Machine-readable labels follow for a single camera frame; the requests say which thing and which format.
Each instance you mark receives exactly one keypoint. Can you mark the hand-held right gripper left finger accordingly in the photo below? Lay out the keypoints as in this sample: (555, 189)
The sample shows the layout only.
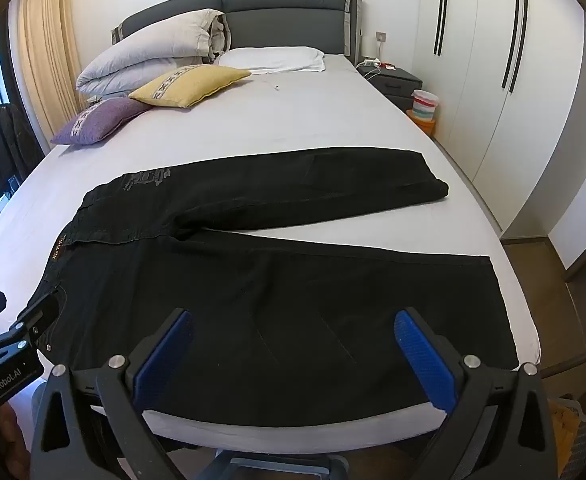
(165, 357)

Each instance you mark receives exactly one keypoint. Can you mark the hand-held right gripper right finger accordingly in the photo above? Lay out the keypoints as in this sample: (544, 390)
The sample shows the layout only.
(425, 360)

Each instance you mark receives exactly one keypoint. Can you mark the black pants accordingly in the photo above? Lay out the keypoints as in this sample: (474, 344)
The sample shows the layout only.
(273, 285)

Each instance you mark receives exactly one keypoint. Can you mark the black hanging jacket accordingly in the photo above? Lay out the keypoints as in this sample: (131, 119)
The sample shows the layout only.
(8, 145)

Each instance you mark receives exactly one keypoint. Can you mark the white mesh basket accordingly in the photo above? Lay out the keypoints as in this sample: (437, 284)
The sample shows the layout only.
(583, 435)

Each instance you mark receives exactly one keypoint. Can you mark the purple patterned cushion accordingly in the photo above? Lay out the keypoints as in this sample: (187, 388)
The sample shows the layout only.
(98, 122)

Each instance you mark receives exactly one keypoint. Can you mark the striped plastic bucket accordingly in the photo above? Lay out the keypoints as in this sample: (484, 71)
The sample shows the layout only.
(425, 102)

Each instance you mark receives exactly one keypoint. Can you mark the beige curtain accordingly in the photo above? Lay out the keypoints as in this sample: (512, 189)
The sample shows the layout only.
(48, 55)

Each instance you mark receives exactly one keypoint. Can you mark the bed with white sheet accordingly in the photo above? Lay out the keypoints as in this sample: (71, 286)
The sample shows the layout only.
(283, 115)

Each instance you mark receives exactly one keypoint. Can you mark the yellow patterned cushion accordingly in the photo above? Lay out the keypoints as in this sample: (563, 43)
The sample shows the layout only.
(188, 85)

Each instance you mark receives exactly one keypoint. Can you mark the dark grey nightstand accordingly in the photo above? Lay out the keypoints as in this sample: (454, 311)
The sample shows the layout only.
(398, 85)

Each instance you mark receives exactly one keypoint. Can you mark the white wardrobe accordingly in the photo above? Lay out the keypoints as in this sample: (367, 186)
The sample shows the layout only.
(498, 85)

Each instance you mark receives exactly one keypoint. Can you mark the white pillow stack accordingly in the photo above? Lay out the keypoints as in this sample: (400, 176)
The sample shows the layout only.
(153, 55)

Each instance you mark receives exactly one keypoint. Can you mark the grey padded headboard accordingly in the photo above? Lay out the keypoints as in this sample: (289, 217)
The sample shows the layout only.
(283, 25)

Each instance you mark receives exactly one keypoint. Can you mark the wall socket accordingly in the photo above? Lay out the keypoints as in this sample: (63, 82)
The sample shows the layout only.
(381, 36)

